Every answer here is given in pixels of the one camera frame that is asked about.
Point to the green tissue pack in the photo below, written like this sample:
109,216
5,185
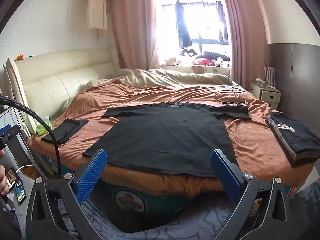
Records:
43,126

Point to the printed window seat cushion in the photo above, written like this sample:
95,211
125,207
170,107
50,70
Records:
200,69

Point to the person's left hand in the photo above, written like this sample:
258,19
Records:
3,182

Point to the stack of folded printed clothes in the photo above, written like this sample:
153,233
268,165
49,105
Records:
297,140

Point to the red plush toy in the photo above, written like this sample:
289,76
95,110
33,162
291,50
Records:
203,61

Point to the beige hanging cloth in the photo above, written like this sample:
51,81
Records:
97,7

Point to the white nightstand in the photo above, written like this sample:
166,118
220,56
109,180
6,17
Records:
270,96

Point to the small orange item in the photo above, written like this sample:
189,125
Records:
20,57

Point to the loosely folded black clothes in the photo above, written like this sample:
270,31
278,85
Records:
65,130

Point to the person's dark clothing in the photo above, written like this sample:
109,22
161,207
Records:
10,220

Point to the dark hanging garment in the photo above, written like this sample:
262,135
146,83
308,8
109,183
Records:
221,20
183,25

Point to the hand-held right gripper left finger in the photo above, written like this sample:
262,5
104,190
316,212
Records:
92,177

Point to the grey patterned rug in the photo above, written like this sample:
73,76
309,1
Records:
162,227

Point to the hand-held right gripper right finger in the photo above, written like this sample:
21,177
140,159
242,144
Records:
223,177

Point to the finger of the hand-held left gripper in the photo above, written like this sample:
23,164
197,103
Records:
10,132

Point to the blue printed bed sheet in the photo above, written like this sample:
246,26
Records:
155,205

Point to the black cloth on sill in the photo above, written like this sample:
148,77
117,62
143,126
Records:
216,55

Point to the orange blanket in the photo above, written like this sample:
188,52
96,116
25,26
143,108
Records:
250,140

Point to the beige duvet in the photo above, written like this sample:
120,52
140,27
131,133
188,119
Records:
162,77

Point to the light grey bedside furniture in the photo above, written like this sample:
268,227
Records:
31,190

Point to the cream padded headboard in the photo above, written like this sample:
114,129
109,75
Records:
62,80

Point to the black t-shirt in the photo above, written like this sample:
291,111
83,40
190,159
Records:
162,140

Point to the black and white plush toy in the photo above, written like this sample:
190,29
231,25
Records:
187,52

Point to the pink curtain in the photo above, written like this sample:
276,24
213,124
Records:
247,30
130,25

